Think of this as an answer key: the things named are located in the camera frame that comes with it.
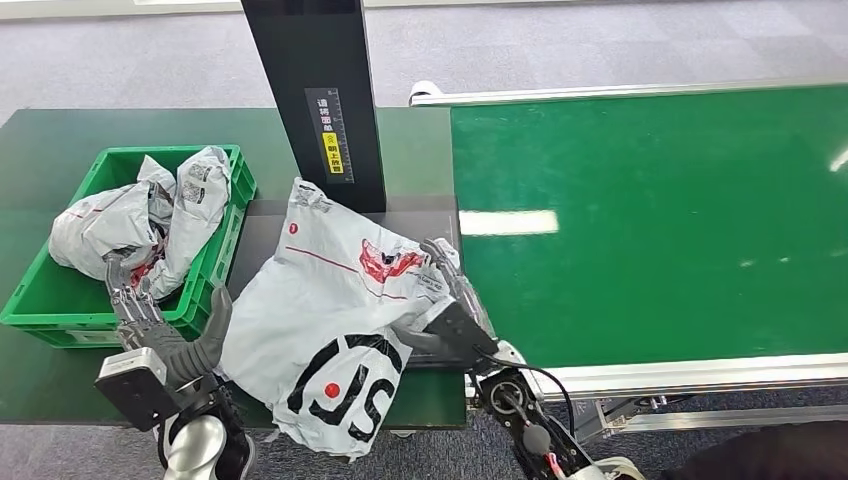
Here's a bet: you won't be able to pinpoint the crumpled grey mailer bag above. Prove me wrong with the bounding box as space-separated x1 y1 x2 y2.
47 155 178 284

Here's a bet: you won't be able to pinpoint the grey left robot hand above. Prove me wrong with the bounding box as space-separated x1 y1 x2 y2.
103 252 234 393

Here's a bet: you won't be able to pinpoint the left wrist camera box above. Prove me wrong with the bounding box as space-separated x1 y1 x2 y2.
93 347 172 434

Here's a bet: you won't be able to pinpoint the black inbound scanner machine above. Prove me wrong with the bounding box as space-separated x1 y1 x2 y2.
223 0 466 372

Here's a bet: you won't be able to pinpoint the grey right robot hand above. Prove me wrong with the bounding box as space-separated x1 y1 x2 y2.
390 237 497 356

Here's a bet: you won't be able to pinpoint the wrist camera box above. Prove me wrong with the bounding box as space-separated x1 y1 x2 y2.
93 347 172 434
423 300 500 370

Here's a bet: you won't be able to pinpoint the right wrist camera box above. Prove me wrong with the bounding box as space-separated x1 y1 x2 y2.
423 300 500 370

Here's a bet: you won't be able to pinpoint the white mailer bag black letters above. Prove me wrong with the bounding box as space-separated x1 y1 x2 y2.
214 176 462 462

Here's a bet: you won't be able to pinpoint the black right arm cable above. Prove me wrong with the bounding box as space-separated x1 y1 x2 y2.
472 352 577 440

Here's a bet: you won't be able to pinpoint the green conveyor belt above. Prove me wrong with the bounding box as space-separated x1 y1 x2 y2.
449 84 848 370

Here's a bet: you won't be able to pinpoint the aluminium conveyor frame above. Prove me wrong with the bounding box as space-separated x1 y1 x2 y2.
407 74 848 444

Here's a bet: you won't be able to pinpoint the green plastic crate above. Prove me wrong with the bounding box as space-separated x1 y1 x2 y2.
0 144 258 350

